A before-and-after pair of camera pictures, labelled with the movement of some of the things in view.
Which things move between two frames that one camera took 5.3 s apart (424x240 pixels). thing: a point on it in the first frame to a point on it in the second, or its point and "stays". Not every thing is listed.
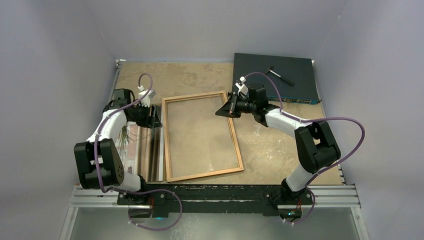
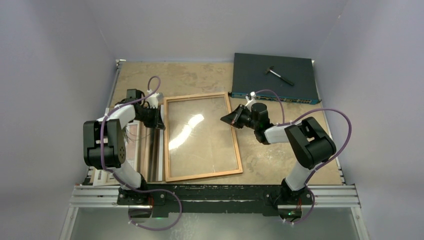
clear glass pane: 200,141 stays
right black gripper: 230,109 to 233,118
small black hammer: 270,70 stays
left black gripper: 151,121 stays
